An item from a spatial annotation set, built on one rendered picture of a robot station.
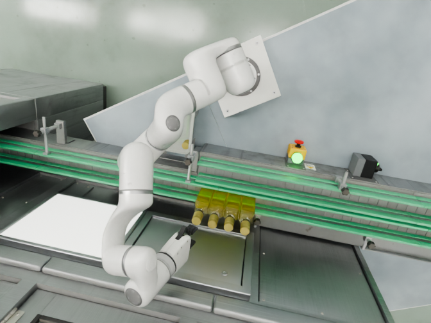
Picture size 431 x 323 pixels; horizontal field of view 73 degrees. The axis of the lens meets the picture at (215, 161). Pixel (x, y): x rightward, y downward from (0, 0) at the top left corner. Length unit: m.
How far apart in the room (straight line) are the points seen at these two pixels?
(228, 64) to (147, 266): 0.60
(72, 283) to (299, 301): 0.73
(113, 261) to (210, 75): 0.55
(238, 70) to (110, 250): 0.61
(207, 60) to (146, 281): 0.60
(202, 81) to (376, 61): 0.75
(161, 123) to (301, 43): 0.73
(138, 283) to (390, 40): 1.20
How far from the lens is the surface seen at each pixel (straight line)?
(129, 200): 0.73
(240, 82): 0.91
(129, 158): 0.74
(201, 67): 0.86
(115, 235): 0.81
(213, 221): 1.04
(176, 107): 0.77
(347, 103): 1.34
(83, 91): 2.03
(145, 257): 0.73
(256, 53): 1.23
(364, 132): 1.39
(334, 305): 1.15
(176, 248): 0.86
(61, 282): 1.08
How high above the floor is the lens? 2.03
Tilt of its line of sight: 67 degrees down
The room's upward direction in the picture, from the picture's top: 156 degrees counter-clockwise
